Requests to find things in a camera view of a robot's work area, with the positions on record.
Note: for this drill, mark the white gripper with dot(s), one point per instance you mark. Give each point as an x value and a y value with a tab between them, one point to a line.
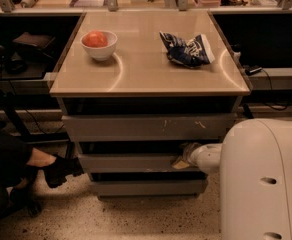
196	155

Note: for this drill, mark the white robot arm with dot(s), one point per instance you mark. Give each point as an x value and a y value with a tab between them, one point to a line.
254	162

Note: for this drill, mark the grey top drawer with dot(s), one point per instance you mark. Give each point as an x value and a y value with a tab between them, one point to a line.
147	128

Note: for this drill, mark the grey drawer cabinet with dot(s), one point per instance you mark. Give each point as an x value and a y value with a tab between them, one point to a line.
138	79

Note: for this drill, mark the black desk leg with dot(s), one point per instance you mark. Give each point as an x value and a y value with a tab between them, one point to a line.
247	112

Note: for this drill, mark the blue crumpled chip bag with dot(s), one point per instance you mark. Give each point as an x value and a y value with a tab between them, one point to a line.
191	54

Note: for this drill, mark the black power adapter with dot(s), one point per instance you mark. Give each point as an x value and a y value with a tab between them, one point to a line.
252	70

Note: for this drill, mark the black shoe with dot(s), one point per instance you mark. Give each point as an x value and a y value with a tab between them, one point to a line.
60	169

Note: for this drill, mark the white ceramic bowl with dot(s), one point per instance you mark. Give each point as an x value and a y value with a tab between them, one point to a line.
103	53

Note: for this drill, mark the red apple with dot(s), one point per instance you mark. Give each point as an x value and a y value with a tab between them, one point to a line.
95	39

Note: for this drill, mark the person leg black trousers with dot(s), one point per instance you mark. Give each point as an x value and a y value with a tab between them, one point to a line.
16	156

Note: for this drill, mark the black office chair base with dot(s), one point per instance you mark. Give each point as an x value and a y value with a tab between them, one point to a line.
17	199

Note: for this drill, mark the dark box under desk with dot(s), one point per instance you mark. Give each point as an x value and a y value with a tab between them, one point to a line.
33	47

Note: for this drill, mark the black headphones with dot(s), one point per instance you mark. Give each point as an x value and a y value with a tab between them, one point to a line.
15	66

